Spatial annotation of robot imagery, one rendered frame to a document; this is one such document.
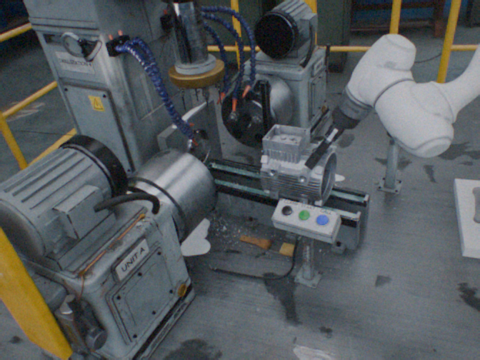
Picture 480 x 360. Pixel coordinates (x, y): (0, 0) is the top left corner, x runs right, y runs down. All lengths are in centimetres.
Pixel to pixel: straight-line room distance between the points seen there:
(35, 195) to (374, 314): 90
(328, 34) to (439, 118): 369
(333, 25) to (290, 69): 283
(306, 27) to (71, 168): 118
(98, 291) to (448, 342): 86
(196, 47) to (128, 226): 58
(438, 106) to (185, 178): 67
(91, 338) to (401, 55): 91
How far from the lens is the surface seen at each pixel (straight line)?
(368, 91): 103
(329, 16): 454
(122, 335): 111
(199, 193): 122
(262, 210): 146
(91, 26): 134
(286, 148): 128
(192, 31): 131
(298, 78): 173
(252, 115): 162
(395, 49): 101
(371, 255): 140
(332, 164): 142
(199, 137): 154
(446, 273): 140
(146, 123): 150
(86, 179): 96
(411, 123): 95
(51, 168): 96
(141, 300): 109
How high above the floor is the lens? 181
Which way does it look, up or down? 36 degrees down
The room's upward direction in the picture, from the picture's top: 7 degrees counter-clockwise
